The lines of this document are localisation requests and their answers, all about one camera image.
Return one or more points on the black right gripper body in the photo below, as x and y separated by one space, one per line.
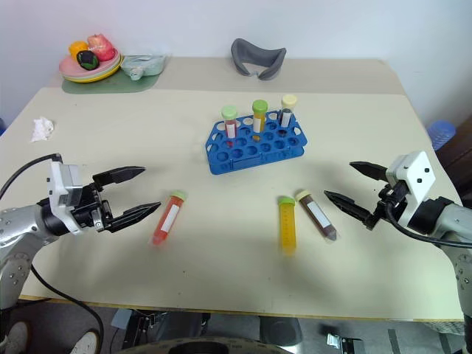
394 199

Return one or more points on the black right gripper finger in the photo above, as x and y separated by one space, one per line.
372 171
348 203

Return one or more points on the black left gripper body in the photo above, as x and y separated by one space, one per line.
90 214

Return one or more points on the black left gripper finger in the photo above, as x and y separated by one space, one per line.
121 175
138 214

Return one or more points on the red liquid tube green cap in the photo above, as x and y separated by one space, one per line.
167 217
229 111

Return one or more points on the brown liquid tube yellow cap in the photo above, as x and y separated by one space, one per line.
317 215

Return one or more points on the yellow liquid tube green cap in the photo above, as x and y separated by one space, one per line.
287 228

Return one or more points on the blue test tube rack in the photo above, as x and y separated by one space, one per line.
250 158

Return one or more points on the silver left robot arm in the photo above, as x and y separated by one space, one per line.
18 225

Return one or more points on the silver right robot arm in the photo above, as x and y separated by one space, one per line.
461 221

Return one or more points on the dark liquid tube yellow cap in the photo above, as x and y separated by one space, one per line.
289 101

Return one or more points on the orange liquid tube green cap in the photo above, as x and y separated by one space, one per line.
259 107

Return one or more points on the blue plastic stool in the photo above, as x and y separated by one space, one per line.
441 132

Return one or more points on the dark brown furniture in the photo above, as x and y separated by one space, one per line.
461 155

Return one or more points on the green table mat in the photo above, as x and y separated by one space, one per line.
110 86

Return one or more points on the crumpled white tissue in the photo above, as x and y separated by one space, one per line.
42 129

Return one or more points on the yellow plate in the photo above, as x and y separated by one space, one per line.
105 76

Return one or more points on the small grey box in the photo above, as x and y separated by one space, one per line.
119 319

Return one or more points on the stack of coloured plates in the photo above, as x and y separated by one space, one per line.
116 65

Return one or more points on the pale green pouch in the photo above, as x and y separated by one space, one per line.
147 64

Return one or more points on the black and green toy fruit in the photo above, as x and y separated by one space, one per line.
87 60

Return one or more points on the pink plate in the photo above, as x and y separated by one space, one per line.
68 66

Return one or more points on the white sneaker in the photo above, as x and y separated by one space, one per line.
86 343
18 337

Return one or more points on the red toy peach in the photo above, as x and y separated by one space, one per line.
101 46

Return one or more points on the orange toy fruit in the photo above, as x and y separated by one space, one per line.
77 47

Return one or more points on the silver metal clamp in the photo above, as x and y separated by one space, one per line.
343 344

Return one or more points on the black cylinder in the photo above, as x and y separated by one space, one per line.
280 330

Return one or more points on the grey foam face pad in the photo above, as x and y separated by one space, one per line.
239 53

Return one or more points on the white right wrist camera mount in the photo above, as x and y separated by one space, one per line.
416 169

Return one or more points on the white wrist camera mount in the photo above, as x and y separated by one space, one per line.
416 169
62 188

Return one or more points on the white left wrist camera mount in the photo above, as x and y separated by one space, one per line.
62 188

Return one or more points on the black metal frame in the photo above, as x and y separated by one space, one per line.
155 326

